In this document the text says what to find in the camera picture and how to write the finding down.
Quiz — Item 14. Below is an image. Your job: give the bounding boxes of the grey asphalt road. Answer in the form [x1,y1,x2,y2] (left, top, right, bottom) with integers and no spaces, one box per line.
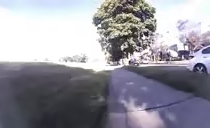
[139,60,191,68]

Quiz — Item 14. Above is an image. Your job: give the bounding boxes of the building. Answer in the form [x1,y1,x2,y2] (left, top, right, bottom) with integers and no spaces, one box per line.
[201,30,210,48]

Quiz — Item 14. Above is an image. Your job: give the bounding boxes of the white car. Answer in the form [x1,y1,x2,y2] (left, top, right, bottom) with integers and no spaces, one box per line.
[186,42,210,76]

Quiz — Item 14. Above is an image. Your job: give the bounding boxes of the large green tree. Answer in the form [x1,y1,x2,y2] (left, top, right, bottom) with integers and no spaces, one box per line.
[92,0,158,66]

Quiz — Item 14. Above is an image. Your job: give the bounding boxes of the row of trees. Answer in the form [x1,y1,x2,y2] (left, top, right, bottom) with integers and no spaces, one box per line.
[59,53,90,64]

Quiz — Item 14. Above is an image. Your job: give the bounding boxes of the wide grass field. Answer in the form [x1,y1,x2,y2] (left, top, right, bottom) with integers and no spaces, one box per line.
[0,60,113,128]

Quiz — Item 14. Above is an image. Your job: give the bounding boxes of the grass strip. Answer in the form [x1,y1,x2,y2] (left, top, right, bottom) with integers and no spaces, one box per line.
[124,64,210,104]

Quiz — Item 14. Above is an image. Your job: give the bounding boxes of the vehicle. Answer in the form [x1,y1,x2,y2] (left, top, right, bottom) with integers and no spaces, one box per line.
[128,57,141,67]

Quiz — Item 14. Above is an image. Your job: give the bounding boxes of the grey concrete pavement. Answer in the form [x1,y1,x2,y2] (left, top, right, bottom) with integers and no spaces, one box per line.
[104,67,210,128]

